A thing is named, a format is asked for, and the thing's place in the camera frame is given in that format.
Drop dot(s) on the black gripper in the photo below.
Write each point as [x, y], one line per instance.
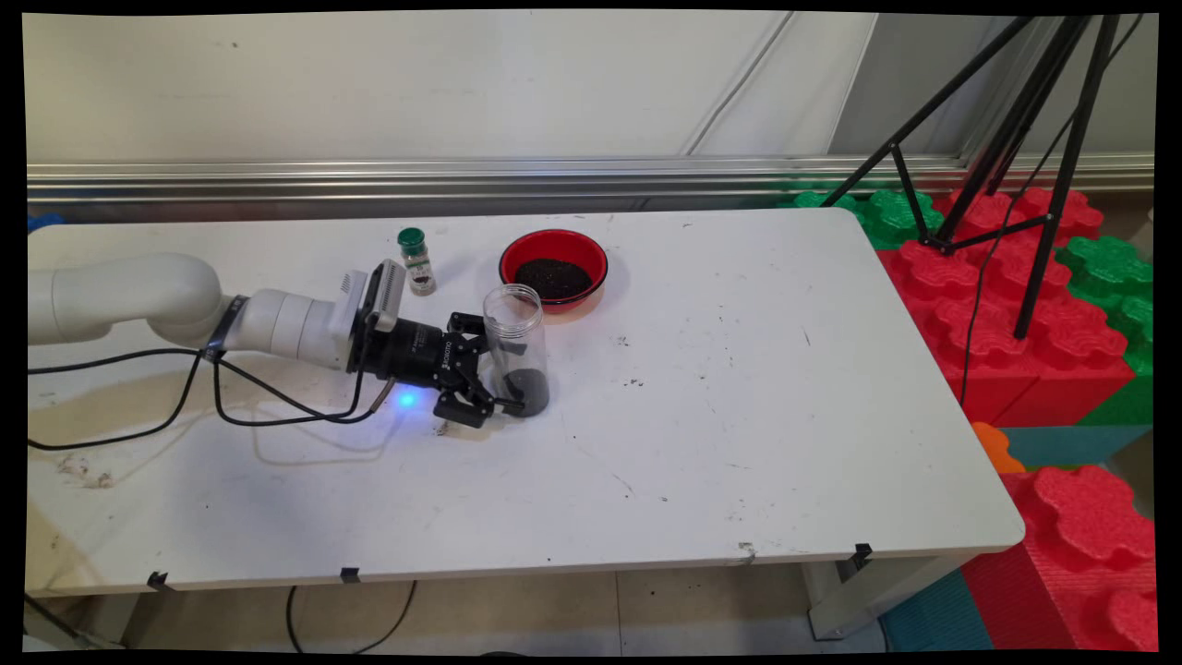
[411, 351]

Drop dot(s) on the clear plastic jar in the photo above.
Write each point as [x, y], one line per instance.
[517, 314]

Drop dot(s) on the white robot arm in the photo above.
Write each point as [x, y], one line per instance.
[138, 296]

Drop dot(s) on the green capped spice bottle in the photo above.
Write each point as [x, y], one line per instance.
[422, 272]

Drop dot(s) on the black seeds heap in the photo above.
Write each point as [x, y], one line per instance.
[554, 277]

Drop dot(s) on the red bowl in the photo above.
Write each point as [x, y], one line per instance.
[554, 242]

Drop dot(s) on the green foam block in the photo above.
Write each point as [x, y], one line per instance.
[1108, 268]
[891, 217]

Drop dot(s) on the white metal table leg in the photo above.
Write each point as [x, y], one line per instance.
[859, 600]

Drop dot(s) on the orange foam piece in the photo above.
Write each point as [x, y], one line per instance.
[995, 448]

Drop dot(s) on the teal foam mat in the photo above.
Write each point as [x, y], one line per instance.
[942, 614]

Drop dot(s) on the large red foam block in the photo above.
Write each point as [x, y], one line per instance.
[1016, 369]

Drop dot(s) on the teal foam block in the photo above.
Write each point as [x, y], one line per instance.
[1071, 443]

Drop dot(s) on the black tripod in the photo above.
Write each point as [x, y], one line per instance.
[1062, 185]

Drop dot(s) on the aluminium rail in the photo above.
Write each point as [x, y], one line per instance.
[462, 180]

